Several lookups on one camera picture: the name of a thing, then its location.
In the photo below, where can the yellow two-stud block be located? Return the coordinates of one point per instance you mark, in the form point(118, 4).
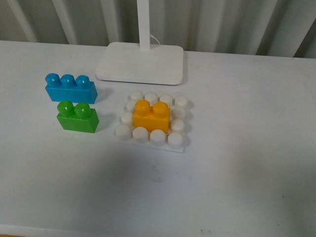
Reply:
point(152, 117)

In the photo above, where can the green two-stud block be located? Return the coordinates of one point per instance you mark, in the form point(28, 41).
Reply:
point(80, 117)

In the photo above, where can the blue three-stud block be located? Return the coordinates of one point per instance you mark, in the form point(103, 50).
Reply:
point(68, 88)

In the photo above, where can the white desk lamp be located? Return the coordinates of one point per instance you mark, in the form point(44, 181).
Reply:
point(142, 62)

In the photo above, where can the grey-white pleated curtain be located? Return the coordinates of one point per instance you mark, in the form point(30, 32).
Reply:
point(284, 28)

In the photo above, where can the white studded base plate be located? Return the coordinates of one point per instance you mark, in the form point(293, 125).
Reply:
point(173, 141)

